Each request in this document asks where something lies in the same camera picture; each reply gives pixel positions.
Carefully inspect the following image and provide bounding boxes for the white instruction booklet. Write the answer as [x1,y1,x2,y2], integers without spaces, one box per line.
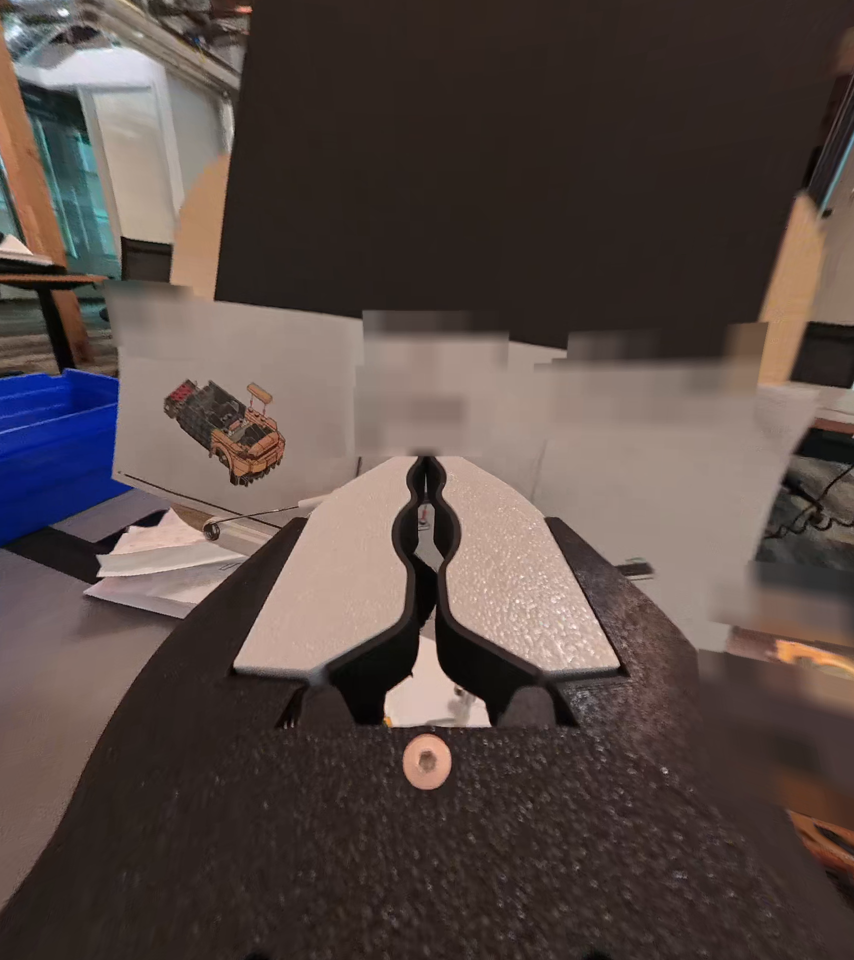
[110,298,822,654]

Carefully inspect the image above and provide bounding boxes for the wooden post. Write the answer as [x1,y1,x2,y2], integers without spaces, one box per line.
[0,0,92,369]

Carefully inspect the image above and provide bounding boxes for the dark board with wooden frame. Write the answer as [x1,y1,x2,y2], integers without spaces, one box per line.
[170,0,854,387]

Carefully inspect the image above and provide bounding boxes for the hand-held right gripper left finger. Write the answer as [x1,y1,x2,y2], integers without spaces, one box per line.
[233,456,437,727]

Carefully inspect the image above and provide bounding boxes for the large blue plastic bin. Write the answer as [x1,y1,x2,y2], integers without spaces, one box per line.
[0,369,133,556]

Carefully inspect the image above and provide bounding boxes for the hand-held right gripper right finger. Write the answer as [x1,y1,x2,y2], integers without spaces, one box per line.
[427,456,622,727]

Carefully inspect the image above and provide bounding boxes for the black monitor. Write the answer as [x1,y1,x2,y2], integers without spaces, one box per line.
[794,322,854,388]
[121,236,174,287]

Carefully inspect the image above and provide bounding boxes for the white paper sheets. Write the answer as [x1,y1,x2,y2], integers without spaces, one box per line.
[84,510,250,621]

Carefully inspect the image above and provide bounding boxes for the black cable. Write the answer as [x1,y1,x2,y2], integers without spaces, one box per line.
[764,463,854,543]

